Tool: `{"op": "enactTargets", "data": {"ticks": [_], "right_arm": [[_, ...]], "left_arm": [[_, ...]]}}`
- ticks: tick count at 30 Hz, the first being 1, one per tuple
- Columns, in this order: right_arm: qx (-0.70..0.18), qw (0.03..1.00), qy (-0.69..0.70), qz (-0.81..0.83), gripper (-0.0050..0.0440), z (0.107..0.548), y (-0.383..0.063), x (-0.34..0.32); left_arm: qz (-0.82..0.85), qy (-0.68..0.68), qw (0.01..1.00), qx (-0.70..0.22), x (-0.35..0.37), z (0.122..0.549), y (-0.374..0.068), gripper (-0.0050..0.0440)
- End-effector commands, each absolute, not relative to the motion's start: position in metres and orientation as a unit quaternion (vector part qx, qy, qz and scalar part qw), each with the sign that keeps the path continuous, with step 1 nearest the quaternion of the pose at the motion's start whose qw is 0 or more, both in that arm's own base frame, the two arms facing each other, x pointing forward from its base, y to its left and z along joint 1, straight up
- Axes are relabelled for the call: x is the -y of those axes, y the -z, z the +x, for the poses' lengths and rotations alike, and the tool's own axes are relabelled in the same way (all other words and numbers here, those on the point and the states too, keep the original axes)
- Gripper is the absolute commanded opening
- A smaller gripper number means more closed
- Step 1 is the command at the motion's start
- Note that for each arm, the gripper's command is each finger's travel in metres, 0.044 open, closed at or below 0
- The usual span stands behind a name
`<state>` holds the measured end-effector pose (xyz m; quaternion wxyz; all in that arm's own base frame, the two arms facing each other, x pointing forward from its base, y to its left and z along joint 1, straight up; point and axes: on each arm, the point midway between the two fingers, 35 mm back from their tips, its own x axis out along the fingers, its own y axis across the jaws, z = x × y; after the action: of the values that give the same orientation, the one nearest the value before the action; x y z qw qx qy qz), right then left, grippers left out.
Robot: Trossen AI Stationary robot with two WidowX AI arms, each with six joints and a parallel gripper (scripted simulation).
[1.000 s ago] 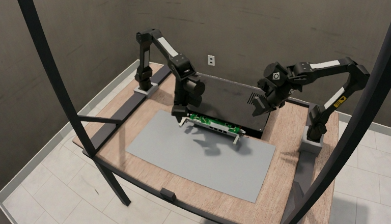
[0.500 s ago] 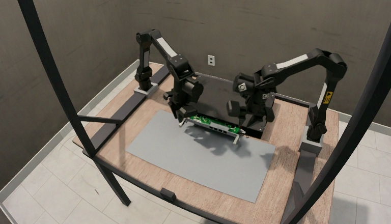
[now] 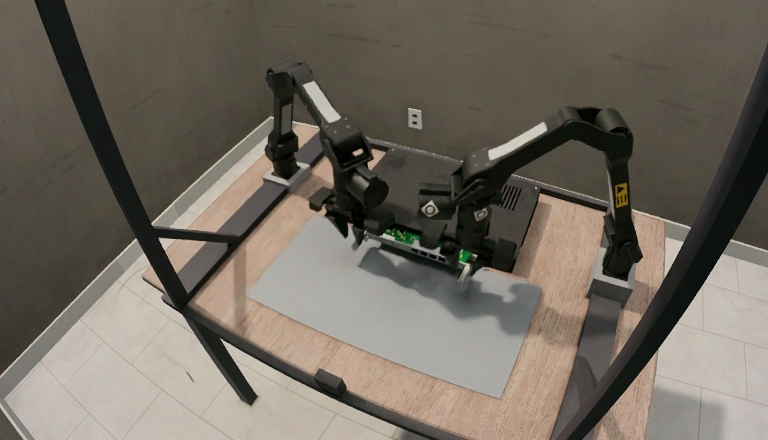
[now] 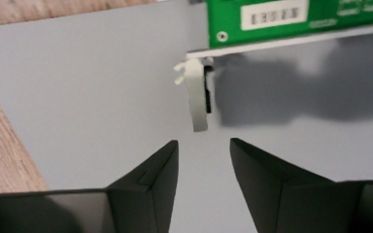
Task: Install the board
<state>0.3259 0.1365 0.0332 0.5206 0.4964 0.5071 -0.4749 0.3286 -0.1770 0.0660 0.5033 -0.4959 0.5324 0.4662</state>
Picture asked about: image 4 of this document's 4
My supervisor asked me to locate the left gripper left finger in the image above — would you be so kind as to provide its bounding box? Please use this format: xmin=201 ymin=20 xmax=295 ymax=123
xmin=0 ymin=140 xmax=179 ymax=233

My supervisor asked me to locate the green circuit board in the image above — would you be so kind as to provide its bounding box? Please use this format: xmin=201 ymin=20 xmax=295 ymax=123
xmin=176 ymin=0 xmax=373 ymax=133

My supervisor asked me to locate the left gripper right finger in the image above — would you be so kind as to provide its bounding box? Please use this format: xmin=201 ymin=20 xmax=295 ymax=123
xmin=229 ymin=138 xmax=373 ymax=233

